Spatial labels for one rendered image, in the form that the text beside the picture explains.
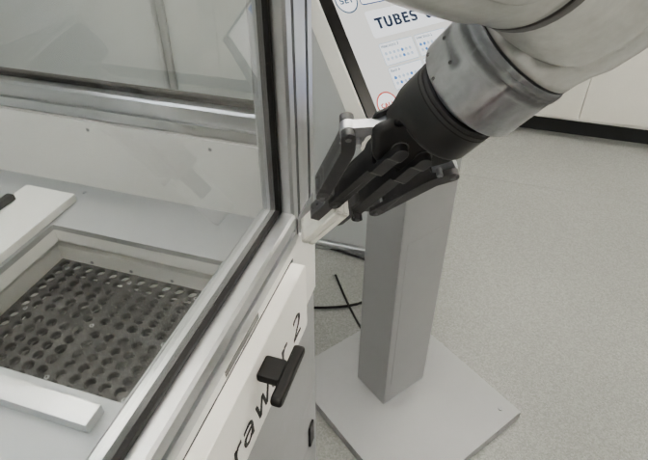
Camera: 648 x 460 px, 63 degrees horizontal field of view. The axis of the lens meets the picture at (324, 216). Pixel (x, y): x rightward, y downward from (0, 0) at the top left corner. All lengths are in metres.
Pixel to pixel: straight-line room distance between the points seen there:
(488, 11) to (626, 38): 0.10
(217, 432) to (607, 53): 0.42
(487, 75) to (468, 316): 1.59
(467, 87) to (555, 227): 2.08
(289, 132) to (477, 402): 1.23
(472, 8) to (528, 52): 0.09
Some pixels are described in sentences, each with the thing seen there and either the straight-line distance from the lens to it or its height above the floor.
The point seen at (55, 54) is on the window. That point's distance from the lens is 0.30.
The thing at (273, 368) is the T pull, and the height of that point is 0.91.
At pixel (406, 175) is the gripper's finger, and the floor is 1.11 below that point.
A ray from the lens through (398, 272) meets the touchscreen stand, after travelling 1.21.
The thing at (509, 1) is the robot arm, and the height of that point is 1.30.
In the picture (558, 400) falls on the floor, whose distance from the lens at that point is 1.78.
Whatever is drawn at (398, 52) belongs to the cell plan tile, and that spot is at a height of 1.07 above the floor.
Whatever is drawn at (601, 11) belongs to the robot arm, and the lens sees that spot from 0.32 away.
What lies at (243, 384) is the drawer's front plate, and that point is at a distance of 0.54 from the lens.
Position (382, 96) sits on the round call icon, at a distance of 0.83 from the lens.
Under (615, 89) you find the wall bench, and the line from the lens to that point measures 3.08.
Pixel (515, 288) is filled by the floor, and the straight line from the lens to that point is 2.07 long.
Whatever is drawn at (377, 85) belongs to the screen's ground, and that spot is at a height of 1.04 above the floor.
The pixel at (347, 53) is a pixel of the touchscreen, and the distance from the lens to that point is 0.83.
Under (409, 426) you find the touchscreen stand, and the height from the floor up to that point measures 0.04.
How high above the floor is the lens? 1.36
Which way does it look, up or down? 36 degrees down
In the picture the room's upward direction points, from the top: straight up
